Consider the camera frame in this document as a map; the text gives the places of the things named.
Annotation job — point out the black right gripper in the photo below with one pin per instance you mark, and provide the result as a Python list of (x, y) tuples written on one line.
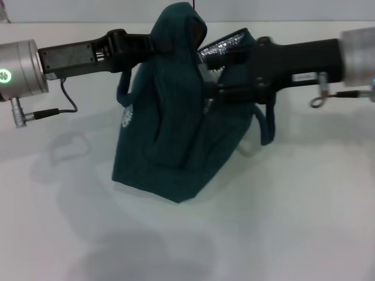
[(293, 64)]

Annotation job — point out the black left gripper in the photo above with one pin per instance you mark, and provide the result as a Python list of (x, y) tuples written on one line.
[(73, 58)]

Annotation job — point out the dark teal insulated lunch bag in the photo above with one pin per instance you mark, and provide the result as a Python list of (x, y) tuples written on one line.
[(175, 146)]

